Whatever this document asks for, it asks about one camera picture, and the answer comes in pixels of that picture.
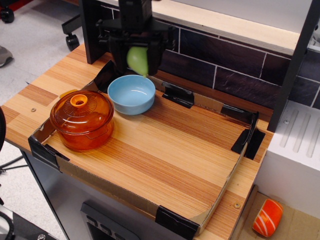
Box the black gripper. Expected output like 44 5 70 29
95 0 176 76

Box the green toy pear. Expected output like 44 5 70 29
126 46 149 77

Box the light blue bowl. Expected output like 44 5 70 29
107 74 156 115

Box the cardboard fence with black tape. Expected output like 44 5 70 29
27 62 270 240

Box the light wooden shelf board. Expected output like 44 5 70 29
103 0 301 57

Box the black office chair base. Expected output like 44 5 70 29
34 0 83 52

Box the orange pot lid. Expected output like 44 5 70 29
50 90 114 135

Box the orange transparent pot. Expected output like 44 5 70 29
50 90 114 151

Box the dark brick tile backsplash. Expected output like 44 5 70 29
101 5 320 110

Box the grey shoe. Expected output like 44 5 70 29
0 46 14 68

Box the black control panel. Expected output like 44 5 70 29
80 202 142 240

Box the white toy sink drainboard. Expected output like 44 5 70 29
255 101 320 218

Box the orange salmon sushi toy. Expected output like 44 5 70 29
252 198 284 237

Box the black left shelf post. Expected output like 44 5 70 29
79 0 109 64

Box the black shelf post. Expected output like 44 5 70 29
79 0 109 64
267 0 320 133

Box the black right shelf post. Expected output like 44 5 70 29
267 0 320 133

